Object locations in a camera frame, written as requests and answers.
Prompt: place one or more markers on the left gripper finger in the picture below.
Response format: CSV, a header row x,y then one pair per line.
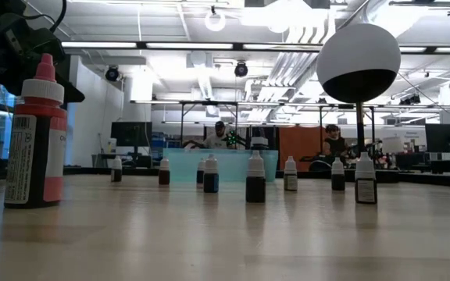
x,y
74,95

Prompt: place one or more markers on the large pink food coloring bottle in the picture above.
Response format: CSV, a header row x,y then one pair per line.
x,y
33,156

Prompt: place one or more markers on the small beige-label dropper bottle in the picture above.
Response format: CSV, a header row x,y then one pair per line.
x,y
116,171

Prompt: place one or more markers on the small maroon dropper bottle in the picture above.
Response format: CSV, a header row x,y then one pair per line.
x,y
164,173

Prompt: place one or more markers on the small black dropper bottle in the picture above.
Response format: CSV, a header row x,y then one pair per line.
x,y
200,173

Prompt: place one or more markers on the small blue dropper bottle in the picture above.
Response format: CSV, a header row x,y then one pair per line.
x,y
211,179

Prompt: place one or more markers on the large black food coloring bottle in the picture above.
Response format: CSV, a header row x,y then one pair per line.
x,y
259,142

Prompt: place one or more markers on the small navy dropper bottle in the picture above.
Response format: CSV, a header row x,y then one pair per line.
x,y
255,183

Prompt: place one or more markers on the small yellow-green dropper bottle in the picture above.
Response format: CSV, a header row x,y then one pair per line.
x,y
290,179

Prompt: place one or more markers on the small dark dropper bottle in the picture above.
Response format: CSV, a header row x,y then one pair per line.
x,y
337,179

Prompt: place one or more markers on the small brown dropper bottle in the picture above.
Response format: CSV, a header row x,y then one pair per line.
x,y
365,187

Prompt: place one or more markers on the black ceiling spotlight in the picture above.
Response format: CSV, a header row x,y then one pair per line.
x,y
111,73
241,69

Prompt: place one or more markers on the ceiling strip light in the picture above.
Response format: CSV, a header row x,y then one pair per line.
x,y
100,45

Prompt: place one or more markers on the black monitor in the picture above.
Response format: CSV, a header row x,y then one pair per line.
x,y
131,134
447,138

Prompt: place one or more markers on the person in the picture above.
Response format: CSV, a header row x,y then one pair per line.
x,y
335,145
215,141

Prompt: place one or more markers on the teal translucent plastic bin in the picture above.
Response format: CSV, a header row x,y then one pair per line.
x,y
233,164

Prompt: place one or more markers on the orange partition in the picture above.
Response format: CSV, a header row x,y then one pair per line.
x,y
299,148

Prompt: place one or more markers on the white globe lamp black stand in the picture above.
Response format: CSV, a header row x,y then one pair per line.
x,y
358,58

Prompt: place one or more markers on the white shade table lamp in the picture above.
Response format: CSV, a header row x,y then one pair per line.
x,y
392,145

